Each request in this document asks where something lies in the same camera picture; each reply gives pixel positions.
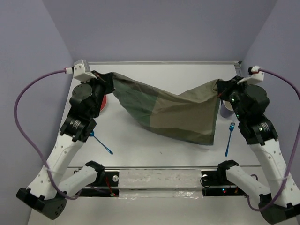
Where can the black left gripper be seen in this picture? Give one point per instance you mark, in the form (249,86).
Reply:
(107,80)

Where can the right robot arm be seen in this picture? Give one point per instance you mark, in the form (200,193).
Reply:
(280,200)

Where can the red floral plate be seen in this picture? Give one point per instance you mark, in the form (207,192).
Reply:
(104,103)

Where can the blue metallic spoon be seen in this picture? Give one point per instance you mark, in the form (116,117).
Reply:
(103,145)

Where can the green patchwork cloth placemat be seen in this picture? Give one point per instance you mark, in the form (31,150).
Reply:
(190,116)

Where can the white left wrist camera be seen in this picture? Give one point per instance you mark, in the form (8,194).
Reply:
(80,71)

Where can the purple ceramic mug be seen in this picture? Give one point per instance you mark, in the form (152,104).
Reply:
(226,110)

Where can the blue plastic fork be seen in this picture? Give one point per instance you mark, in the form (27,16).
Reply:
(231,128)

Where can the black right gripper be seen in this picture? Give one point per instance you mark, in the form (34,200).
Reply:
(224,86)

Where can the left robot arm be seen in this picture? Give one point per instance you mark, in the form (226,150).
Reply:
(48,193)

